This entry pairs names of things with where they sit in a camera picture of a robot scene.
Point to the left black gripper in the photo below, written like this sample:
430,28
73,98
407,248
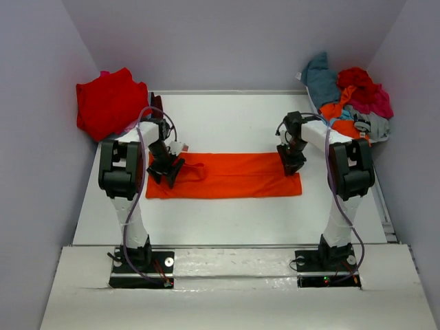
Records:
156,170

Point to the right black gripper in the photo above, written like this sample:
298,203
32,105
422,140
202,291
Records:
289,163

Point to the orange t-shirt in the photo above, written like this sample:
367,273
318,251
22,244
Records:
345,127
228,176

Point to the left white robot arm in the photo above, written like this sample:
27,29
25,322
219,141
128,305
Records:
125,163

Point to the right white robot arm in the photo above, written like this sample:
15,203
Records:
350,175

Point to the folded pink t-shirt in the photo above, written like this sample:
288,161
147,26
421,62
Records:
131,126

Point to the cyan crumpled t-shirt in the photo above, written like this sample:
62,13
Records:
345,115

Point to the folded maroon t-shirt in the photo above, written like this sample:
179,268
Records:
155,100

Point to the teal blue crumpled t-shirt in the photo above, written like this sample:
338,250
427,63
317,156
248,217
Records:
331,91

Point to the folded red t-shirt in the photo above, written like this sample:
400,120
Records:
110,103

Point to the grey crumpled t-shirt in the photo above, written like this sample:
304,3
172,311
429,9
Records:
375,127

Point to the red crumpled t-shirt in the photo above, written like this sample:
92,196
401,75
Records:
365,88

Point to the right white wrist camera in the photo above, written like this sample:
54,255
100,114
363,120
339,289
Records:
284,136

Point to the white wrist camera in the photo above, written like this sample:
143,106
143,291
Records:
176,148
284,136

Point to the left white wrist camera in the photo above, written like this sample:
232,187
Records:
176,148

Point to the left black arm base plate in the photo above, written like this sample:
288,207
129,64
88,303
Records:
157,275

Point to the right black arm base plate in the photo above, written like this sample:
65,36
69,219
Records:
311,273

